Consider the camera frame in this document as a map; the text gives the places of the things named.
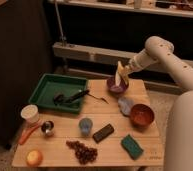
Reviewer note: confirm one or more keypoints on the purple bowl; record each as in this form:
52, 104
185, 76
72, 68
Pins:
118, 89

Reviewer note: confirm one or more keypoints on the orange yellow apple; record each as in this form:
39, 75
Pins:
34, 158

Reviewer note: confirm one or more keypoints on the orange carrot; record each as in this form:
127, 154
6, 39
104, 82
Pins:
26, 134

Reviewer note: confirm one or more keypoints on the bunch of dark grapes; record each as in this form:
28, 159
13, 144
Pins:
83, 153

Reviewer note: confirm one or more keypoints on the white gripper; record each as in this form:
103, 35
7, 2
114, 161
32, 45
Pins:
131, 67

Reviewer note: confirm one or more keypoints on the low wooden shelf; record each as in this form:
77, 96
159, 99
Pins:
96, 53

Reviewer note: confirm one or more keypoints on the dark cabinet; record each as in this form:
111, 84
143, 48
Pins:
25, 55

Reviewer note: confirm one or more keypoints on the dark chocolate bar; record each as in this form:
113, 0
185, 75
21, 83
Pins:
103, 133

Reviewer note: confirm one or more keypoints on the metal pole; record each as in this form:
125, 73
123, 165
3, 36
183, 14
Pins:
62, 36

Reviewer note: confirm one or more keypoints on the blue plastic cup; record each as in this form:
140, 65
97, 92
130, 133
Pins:
85, 126

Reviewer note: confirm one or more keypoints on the light blue cloth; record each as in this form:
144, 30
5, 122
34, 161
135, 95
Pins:
125, 105

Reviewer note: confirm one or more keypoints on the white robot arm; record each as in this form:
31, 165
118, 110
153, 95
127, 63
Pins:
179, 133

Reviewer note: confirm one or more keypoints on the green sponge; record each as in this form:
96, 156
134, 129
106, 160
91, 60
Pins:
132, 147

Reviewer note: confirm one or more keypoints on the yellow banana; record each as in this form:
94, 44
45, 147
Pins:
118, 76

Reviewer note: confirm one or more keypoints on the red bowl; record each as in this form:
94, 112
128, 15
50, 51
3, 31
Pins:
141, 115

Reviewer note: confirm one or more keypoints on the black brush in tray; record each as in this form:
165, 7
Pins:
62, 99

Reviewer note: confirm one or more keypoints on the green plastic tray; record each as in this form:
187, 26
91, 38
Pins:
51, 85

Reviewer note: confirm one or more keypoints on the white paper cup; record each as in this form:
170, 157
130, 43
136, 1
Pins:
30, 113

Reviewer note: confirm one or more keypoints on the small metal cup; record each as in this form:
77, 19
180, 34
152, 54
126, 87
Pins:
47, 128

